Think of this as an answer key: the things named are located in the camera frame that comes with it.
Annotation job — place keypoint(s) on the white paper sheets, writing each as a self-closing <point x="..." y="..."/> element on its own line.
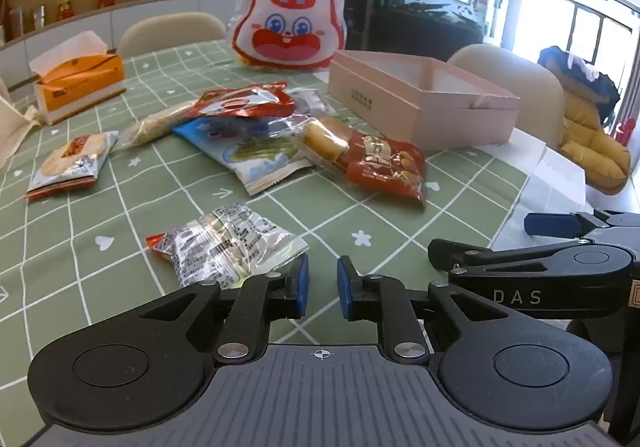
<point x="550" y="177"/>

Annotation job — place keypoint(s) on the yellow cushioned chair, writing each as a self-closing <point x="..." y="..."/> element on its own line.
<point x="590" y="152"/>

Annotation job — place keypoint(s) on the rice cracker packet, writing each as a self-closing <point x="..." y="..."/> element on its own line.
<point x="65" y="159"/>

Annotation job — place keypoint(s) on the orange tissue box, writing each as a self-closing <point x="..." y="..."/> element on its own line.
<point x="75" y="87"/>

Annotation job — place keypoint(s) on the red toy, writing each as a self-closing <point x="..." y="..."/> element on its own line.
<point x="627" y="132"/>

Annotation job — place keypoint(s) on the beige dining chair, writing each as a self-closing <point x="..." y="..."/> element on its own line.
<point x="170" y="32"/>
<point x="520" y="82"/>

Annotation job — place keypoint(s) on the wooden shelf cabinet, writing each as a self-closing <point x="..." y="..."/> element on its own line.
<point x="90" y="22"/>

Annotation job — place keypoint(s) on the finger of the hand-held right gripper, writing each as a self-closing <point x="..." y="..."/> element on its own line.
<point x="550" y="224"/>
<point x="450" y="253"/>

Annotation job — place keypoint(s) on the green checked tablecloth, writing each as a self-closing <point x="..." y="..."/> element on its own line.
<point x="100" y="277"/>

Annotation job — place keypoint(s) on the red cake roll packet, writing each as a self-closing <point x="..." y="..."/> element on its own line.
<point x="385" y="162"/>

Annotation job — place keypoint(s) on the beige grain bar packet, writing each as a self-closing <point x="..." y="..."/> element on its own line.
<point x="150" y="127"/>

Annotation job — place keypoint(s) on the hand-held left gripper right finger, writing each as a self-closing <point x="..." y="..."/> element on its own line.
<point x="345" y="293"/>

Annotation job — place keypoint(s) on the red white rabbit face bag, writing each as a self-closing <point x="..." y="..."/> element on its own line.
<point x="285" y="22"/>

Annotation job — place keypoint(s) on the silver printed snack packet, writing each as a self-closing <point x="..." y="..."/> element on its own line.
<point x="225" y="242"/>

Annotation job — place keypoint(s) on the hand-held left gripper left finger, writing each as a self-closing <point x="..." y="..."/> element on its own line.
<point x="300" y="288"/>

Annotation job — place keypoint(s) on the pink cardboard box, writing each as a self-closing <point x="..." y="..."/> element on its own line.
<point x="400" y="112"/>

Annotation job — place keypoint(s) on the clear red label snack packet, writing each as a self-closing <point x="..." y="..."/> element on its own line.
<point x="240" y="102"/>

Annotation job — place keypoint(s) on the blue white snack packet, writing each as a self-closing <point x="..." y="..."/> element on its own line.
<point x="245" y="154"/>

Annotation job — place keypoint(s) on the black water dispenser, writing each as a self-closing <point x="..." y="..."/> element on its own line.
<point x="356" y="22"/>

